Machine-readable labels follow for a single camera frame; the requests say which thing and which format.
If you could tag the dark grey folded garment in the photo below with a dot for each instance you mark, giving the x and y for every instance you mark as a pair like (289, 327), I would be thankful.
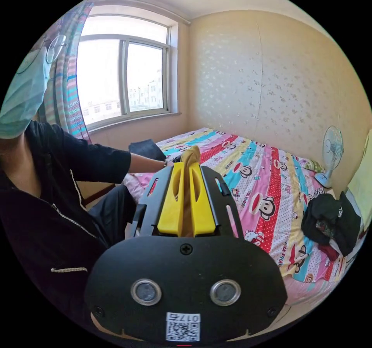
(145, 148)

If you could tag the white table fan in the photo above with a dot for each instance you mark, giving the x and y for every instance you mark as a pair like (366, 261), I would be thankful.
(333, 144)

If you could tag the window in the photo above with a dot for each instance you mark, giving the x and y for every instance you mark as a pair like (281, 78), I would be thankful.
(122, 77)

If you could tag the yellow jacket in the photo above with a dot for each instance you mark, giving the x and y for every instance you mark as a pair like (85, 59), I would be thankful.
(191, 155)

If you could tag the person's body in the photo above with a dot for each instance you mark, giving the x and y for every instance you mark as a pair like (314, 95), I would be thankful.
(43, 208)

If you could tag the person's left forearm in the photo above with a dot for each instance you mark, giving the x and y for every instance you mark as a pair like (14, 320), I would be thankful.
(146, 163)

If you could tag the green flowered pillow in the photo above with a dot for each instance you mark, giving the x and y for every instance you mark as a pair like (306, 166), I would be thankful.
(315, 166)

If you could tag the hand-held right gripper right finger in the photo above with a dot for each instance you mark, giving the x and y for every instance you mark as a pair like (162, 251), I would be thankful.
(203, 208)

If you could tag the pile of clothes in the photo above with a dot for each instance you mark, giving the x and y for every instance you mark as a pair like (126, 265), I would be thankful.
(325, 212)

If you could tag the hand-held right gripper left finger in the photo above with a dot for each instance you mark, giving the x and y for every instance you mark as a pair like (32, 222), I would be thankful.
(172, 205)

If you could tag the striped patterned curtain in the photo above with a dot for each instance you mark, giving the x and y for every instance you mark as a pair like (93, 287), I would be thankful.
(71, 92)

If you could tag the bed with cartoon striped sheet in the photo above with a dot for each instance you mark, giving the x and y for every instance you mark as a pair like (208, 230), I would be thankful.
(261, 164)

